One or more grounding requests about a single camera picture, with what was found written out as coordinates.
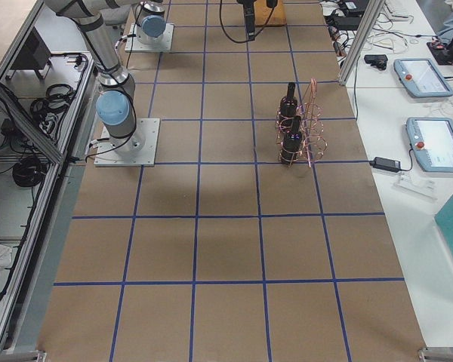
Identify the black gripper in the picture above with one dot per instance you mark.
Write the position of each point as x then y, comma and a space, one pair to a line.
249, 15

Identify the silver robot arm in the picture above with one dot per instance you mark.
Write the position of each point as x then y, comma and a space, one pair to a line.
115, 106
149, 18

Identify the dark wine bottle rear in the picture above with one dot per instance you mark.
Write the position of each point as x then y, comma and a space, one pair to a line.
288, 107

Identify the dark wine bottle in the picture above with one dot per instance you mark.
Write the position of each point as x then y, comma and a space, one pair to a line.
288, 107
291, 142

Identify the dark wine bottle middle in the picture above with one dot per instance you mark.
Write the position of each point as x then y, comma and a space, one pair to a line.
291, 142

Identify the black handheld device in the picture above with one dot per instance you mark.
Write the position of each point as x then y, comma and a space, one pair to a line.
378, 61

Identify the far teach pendant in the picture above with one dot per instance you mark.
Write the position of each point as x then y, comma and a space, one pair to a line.
421, 78

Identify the teach pendant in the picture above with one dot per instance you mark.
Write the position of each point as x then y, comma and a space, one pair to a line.
421, 78
432, 142

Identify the black power adapter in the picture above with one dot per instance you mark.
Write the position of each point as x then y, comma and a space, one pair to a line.
386, 164

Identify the clear acrylic holder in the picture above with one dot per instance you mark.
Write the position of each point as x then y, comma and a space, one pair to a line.
425, 188

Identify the near teach pendant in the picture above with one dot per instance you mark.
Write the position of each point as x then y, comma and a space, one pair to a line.
432, 142

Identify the copper wire bottle basket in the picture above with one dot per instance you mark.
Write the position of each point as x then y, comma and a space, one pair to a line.
314, 144

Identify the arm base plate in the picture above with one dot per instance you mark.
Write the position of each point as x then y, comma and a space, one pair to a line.
166, 41
139, 150

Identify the aluminium frame post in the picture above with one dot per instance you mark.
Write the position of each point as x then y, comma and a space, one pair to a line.
365, 27

